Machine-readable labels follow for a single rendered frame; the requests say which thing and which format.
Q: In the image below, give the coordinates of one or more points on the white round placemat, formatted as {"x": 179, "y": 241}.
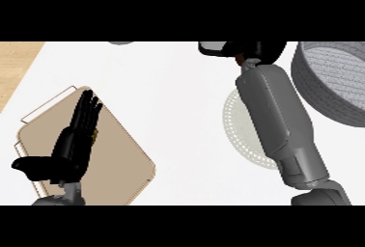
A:
{"x": 236, "y": 125}

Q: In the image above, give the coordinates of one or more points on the grey wicker basket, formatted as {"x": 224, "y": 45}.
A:
{"x": 332, "y": 80}

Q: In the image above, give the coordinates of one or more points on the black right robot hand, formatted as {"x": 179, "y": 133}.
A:
{"x": 258, "y": 48}

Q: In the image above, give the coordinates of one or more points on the grey rounded object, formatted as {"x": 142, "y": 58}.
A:
{"x": 121, "y": 42}

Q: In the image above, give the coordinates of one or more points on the tan cutting board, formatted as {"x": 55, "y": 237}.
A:
{"x": 118, "y": 160}

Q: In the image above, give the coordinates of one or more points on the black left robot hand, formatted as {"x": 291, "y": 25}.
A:
{"x": 71, "y": 154}

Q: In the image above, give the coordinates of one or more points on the brown sweet potato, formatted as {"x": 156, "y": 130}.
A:
{"x": 239, "y": 59}

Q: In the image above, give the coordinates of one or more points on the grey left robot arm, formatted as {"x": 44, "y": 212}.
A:
{"x": 71, "y": 194}

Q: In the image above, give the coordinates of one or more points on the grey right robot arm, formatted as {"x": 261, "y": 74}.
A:
{"x": 275, "y": 115}

